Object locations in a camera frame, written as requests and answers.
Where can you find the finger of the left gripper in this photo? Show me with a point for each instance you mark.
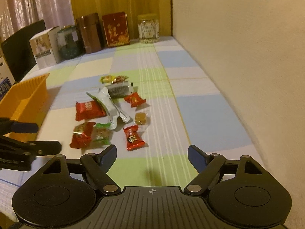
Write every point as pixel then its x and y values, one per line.
pixel 38 148
pixel 8 126

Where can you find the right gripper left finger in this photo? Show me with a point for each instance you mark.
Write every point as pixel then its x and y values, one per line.
pixel 96 167

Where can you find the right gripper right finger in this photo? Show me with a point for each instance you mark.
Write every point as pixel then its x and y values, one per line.
pixel 208 168

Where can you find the red gold foil snack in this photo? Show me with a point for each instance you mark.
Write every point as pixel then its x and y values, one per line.
pixel 82 135

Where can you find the red star wrapper candy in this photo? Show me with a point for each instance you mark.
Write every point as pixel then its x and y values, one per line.
pixel 134 141

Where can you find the red double happiness packet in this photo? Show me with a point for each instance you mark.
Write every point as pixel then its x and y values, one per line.
pixel 88 110

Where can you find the green silver snack pouch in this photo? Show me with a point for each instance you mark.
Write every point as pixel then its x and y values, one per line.
pixel 112 110

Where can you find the clear amber candy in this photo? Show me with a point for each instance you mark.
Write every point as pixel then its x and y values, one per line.
pixel 142 119

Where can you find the red twisted wrapper candy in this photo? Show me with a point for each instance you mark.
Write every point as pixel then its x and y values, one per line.
pixel 134 100

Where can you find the clear black sesame bar packet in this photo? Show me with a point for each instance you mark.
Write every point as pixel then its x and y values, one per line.
pixel 120 90

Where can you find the yellow green candy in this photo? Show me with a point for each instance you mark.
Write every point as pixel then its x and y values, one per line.
pixel 107 79

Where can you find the dark red foil candy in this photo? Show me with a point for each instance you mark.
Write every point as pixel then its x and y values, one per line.
pixel 118 79

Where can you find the green brown snack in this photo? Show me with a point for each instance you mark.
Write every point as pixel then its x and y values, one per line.
pixel 101 134

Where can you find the orange plastic tray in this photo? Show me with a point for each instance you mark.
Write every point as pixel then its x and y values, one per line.
pixel 26 101

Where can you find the blue milk carton box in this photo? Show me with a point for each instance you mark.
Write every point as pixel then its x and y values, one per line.
pixel 6 78

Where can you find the black chair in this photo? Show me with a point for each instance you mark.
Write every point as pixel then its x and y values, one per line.
pixel 17 50

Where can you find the white product box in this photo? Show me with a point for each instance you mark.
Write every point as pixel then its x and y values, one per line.
pixel 44 46

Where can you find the dark green glass jar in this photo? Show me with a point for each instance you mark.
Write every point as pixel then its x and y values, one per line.
pixel 69 45

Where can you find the pink curtain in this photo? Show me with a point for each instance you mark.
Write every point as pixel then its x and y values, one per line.
pixel 17 14

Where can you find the brown metal canister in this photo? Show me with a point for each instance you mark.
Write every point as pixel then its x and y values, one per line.
pixel 91 33

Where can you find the red gold gift box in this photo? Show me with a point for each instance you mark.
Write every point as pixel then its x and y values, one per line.
pixel 116 29

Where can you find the clear jar of nuts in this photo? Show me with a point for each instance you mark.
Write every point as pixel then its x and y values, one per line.
pixel 148 27

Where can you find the wooden wall panel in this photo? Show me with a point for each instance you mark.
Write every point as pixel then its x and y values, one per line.
pixel 133 8

